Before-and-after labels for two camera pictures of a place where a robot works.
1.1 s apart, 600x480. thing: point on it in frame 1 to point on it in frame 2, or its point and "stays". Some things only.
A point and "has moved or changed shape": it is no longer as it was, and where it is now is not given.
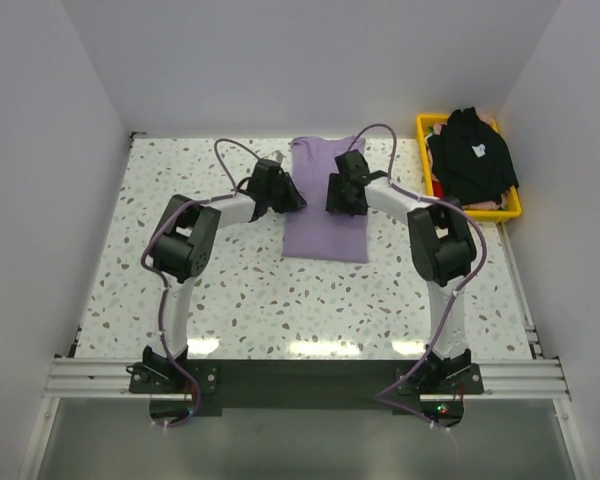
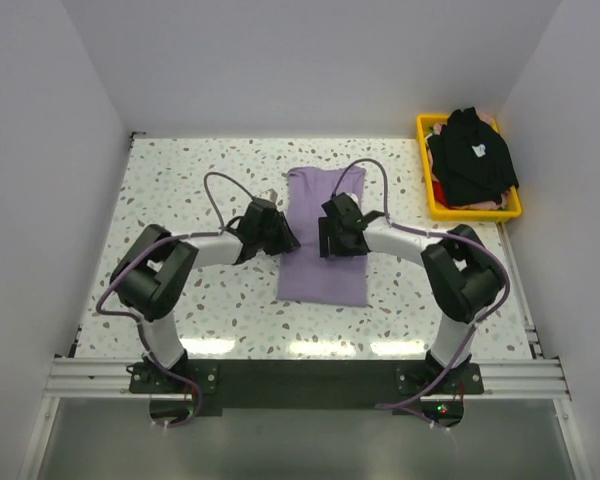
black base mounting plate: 308,385 stays
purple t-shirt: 311,232 has moved or changed shape
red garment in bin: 437,188 stays
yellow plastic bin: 424,123 stays
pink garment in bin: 489,204 stays
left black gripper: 294,201 to 287,241
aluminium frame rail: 497,379 stays
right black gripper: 334,200 to 326,230
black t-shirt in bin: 471,161 stays
